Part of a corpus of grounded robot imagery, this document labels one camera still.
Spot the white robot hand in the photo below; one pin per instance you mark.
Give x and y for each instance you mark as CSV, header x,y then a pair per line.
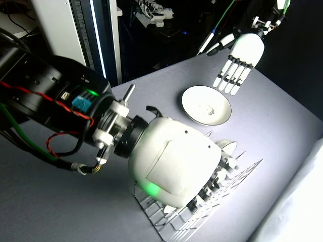
x,y
176,156
248,48

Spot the spare white robot hand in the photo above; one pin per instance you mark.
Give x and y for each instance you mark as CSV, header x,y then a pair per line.
x,y
161,15

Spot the grey table cloth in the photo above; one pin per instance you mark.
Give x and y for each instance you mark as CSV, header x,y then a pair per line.
x,y
50,206

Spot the white robot body column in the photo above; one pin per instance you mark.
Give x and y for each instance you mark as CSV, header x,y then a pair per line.
x,y
58,30

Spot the white desk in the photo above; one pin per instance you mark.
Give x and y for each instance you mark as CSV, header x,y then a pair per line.
x,y
5,27

